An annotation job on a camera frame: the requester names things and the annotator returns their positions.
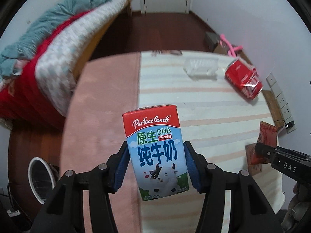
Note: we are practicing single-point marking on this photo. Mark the red sauce packet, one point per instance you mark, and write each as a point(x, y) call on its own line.
point(266, 133)

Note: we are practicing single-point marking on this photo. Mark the white wall outlet strip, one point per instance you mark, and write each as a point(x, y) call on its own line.
point(279, 94)

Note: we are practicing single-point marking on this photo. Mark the clear plastic container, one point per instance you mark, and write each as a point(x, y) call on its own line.
point(199, 65)

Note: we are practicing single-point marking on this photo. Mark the striped tablecloth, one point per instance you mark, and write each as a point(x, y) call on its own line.
point(206, 106)

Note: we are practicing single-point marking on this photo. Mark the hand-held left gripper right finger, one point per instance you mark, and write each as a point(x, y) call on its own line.
point(194, 170)

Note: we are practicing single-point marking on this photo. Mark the black charger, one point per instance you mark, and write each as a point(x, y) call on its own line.
point(289, 125)

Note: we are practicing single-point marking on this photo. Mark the wooden bed frame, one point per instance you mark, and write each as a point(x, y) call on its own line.
point(97, 41)

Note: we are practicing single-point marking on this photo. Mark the blue red milk carton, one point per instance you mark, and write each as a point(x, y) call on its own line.
point(155, 150)

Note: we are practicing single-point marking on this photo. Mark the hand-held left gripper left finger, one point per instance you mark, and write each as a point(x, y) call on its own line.
point(119, 167)

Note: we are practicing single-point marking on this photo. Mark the cardboard box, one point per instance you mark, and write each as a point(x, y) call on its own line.
point(213, 41)

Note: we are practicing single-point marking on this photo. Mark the grey checkered bed sheet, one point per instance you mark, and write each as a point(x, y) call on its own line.
point(63, 53)

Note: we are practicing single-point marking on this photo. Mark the pink table cloth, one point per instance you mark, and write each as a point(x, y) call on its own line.
point(102, 97)

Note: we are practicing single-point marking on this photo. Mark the red quilt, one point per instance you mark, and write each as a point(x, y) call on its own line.
point(21, 89)

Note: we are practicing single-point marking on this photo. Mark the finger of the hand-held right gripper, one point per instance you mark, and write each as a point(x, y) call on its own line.
point(263, 153)

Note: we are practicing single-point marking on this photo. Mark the dented red soda can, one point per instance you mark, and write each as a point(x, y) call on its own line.
point(239, 77)

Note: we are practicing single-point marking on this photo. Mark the brown card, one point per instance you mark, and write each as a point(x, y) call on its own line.
point(249, 150)

